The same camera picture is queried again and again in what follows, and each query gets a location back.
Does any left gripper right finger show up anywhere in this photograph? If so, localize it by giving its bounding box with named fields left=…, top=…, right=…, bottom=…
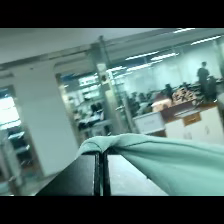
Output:
left=101, top=149, right=168, bottom=197

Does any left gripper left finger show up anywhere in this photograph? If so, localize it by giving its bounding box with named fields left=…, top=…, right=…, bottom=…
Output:
left=34, top=151, right=101, bottom=197

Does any pale green T-shirt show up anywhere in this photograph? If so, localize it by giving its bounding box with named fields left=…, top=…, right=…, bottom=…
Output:
left=75, top=132, right=224, bottom=197

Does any person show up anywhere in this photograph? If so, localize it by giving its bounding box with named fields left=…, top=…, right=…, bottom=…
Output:
left=195, top=61, right=212, bottom=102

